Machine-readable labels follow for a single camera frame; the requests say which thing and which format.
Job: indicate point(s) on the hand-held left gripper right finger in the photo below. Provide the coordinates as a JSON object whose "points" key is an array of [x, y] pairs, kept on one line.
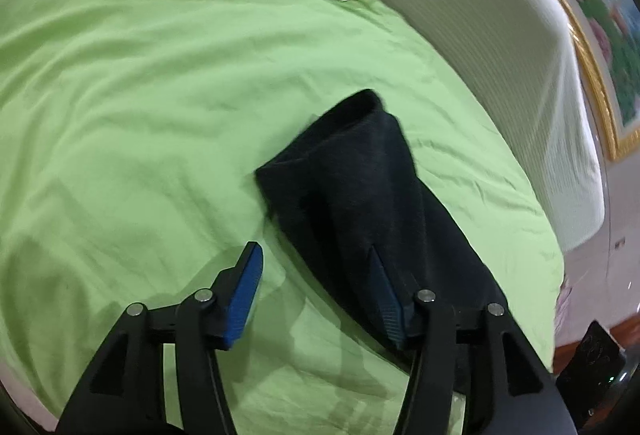
{"points": [[389, 307]]}

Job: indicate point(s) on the white striped headboard cushion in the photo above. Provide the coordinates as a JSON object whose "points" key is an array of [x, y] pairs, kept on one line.
{"points": [[480, 45]]}

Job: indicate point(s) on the black pants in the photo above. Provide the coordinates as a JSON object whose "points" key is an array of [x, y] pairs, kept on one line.
{"points": [[350, 195]]}

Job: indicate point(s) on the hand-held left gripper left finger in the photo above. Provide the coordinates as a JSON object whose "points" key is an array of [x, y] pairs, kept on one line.
{"points": [[244, 297]]}

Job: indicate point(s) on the gold framed flower painting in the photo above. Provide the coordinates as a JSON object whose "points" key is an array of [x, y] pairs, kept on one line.
{"points": [[590, 10]]}

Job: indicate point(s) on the green bed blanket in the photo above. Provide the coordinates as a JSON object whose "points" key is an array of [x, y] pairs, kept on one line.
{"points": [[150, 115]]}

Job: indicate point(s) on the pink floral bed sheet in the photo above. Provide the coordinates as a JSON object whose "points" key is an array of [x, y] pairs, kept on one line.
{"points": [[562, 305]]}

